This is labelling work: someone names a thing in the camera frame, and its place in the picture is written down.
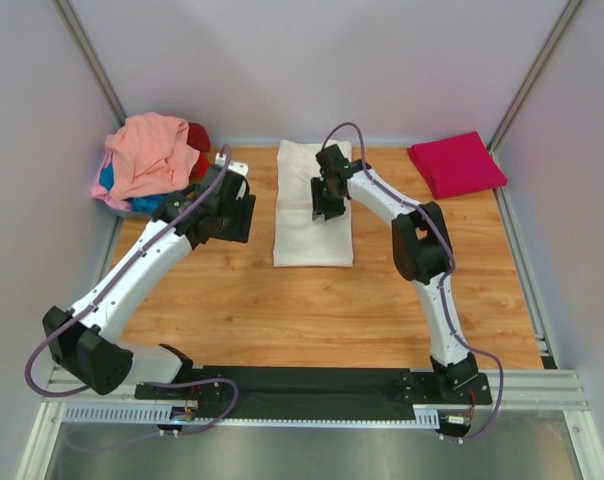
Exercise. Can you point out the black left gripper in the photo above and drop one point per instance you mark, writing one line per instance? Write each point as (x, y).
(241, 232)

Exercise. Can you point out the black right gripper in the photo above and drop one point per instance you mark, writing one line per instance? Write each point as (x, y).
(320, 205)

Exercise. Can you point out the white t shirt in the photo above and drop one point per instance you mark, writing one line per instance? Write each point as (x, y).
(301, 240)

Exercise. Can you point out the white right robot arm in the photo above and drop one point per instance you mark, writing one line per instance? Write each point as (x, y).
(422, 254)

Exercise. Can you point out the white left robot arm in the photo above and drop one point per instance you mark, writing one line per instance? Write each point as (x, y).
(85, 339)

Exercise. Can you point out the dark red t shirt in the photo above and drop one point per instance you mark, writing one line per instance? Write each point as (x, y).
(199, 140)

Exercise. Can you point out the blue t shirt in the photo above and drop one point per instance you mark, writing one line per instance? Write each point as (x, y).
(146, 204)

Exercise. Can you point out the peach t shirt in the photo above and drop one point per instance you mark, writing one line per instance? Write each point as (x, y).
(150, 155)

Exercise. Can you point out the pink t shirt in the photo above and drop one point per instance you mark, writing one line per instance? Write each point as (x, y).
(103, 184)

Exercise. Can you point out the folded magenta t shirt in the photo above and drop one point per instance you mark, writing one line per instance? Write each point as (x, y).
(457, 166)

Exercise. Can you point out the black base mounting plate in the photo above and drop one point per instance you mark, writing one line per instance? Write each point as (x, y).
(313, 392)

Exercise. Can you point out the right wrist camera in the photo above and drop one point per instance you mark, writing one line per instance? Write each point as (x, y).
(334, 157)

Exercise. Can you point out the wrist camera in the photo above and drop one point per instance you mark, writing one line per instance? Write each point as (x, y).
(229, 165)
(334, 157)

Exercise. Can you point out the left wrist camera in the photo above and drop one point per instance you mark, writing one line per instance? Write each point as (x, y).
(229, 165)

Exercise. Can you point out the slotted white cable duct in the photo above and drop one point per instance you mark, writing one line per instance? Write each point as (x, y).
(166, 415)

